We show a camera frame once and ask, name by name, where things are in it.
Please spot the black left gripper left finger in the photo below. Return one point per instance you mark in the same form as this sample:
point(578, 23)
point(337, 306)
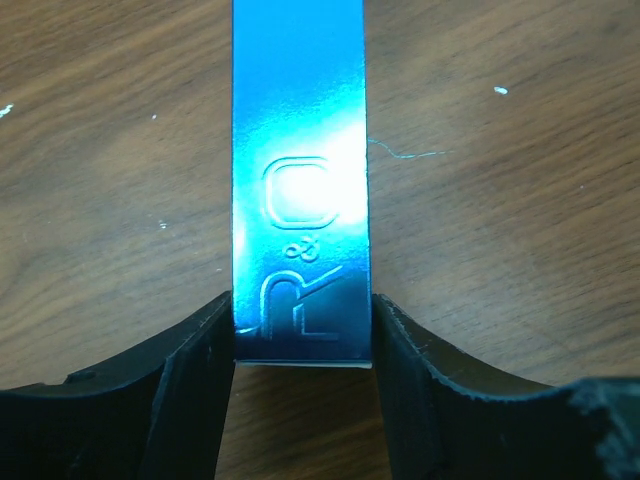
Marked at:
point(154, 411)

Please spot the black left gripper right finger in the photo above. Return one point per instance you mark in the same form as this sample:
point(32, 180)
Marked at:
point(449, 415)

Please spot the blue toothpaste box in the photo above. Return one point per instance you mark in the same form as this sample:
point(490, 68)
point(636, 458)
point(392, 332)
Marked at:
point(301, 267)

